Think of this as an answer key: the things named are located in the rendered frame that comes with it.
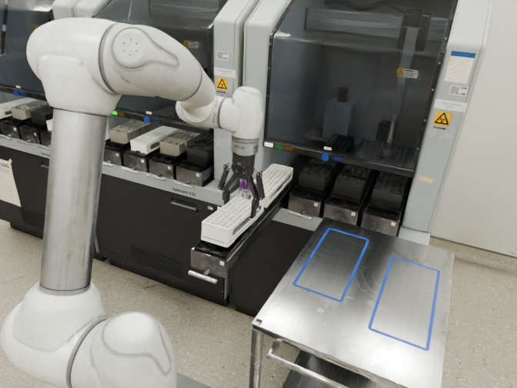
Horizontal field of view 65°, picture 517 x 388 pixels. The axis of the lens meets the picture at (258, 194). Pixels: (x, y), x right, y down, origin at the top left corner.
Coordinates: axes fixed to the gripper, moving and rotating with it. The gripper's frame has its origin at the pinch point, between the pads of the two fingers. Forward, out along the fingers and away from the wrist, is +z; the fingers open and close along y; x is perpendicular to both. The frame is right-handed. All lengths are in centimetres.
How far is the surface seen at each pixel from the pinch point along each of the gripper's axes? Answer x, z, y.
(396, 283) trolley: -9, 6, 56
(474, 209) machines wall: 153, 36, 94
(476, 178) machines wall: 151, 16, 89
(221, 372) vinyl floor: 6, 87, -5
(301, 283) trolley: -22.1, 7.1, 31.1
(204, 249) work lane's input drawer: -20.6, 7.3, -1.9
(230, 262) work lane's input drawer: -19.0, 10.1, 6.8
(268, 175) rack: 30.6, -2.1, -2.1
